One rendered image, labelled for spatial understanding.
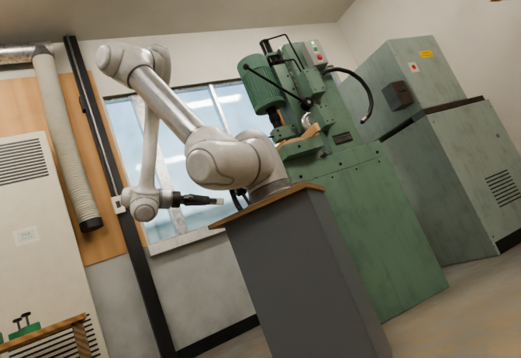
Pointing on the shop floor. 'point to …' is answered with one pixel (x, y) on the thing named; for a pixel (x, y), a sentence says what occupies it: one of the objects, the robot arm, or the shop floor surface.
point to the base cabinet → (383, 237)
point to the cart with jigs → (30, 332)
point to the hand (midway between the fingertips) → (215, 201)
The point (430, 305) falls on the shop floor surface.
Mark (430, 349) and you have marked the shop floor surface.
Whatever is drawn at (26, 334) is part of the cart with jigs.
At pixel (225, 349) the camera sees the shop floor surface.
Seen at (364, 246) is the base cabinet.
